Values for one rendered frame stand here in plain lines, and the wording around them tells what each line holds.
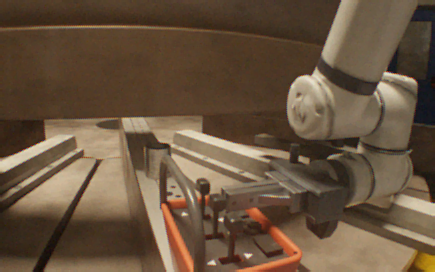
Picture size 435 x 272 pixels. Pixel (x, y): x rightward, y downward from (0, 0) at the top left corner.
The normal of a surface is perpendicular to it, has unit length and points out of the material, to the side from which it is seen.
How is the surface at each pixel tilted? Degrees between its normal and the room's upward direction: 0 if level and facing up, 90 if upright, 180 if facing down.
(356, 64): 108
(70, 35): 90
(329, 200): 90
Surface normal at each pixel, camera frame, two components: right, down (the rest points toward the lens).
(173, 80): 0.37, 0.24
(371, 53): -0.16, 0.58
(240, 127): -0.41, 0.20
